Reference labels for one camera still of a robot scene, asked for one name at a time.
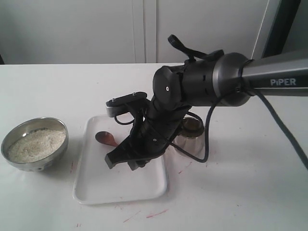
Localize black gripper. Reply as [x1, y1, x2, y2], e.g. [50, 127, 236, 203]
[105, 98, 190, 171]

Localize brown wooden spoon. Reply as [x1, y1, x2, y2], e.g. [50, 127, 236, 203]
[95, 131, 118, 147]

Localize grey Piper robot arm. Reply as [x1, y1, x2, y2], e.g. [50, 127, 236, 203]
[105, 51, 308, 170]

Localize shiny metal cup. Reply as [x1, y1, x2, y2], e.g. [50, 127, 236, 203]
[173, 117, 205, 158]

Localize white granular powder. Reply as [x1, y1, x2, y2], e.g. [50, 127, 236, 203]
[8, 129, 66, 163]

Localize wide steel rice bowl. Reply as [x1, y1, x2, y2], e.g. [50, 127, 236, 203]
[1, 117, 69, 172]

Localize white plastic tray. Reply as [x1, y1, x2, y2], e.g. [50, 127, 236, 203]
[73, 115, 168, 205]

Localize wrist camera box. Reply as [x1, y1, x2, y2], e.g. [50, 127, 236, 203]
[106, 92, 150, 126]

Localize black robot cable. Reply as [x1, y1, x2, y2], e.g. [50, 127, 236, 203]
[167, 34, 308, 171]

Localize dark door frame post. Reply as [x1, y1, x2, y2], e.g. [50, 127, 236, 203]
[262, 0, 308, 58]

